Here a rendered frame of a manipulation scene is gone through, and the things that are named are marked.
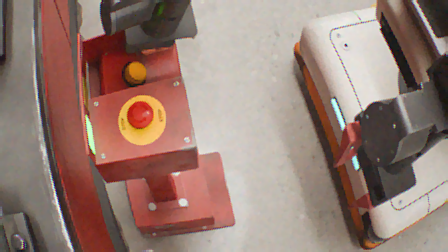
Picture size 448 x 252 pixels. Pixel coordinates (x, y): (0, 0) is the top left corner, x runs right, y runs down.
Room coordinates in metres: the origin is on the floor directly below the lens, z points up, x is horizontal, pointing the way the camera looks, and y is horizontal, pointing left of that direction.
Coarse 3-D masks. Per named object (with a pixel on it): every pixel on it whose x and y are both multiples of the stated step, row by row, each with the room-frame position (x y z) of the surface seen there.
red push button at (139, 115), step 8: (136, 104) 0.30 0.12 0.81; (144, 104) 0.31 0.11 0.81; (128, 112) 0.29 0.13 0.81; (136, 112) 0.29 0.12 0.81; (144, 112) 0.29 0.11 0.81; (152, 112) 0.30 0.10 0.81; (128, 120) 0.28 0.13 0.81; (136, 120) 0.28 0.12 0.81; (144, 120) 0.28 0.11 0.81; (136, 128) 0.27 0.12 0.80
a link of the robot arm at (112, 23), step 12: (108, 0) 0.37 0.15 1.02; (120, 0) 0.37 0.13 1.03; (132, 0) 0.37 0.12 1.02; (144, 0) 0.38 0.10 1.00; (108, 12) 0.36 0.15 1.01; (120, 12) 0.36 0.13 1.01; (132, 12) 0.36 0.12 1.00; (144, 12) 0.36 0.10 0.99; (108, 24) 0.35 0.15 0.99; (120, 24) 0.34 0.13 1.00; (132, 24) 0.35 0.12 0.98
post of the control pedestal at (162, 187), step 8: (152, 176) 0.31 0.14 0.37; (160, 176) 0.31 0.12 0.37; (168, 176) 0.32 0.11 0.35; (152, 184) 0.31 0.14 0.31; (160, 184) 0.31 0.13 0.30; (168, 184) 0.31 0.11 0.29; (152, 192) 0.30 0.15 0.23; (160, 192) 0.31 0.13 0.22; (168, 192) 0.31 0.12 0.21; (160, 200) 0.31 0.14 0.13
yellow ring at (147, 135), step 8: (144, 96) 0.33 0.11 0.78; (128, 104) 0.31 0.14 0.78; (152, 104) 0.31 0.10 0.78; (160, 104) 0.32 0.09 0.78; (120, 112) 0.30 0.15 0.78; (160, 112) 0.30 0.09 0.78; (120, 120) 0.29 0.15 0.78; (152, 120) 0.29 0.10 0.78; (160, 120) 0.29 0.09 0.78; (120, 128) 0.28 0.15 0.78; (128, 128) 0.28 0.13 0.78; (144, 128) 0.28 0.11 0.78; (152, 128) 0.28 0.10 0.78; (160, 128) 0.28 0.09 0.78; (128, 136) 0.27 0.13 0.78; (136, 136) 0.27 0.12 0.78; (144, 136) 0.27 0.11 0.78; (152, 136) 0.27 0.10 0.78; (136, 144) 0.26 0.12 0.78; (144, 144) 0.26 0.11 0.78
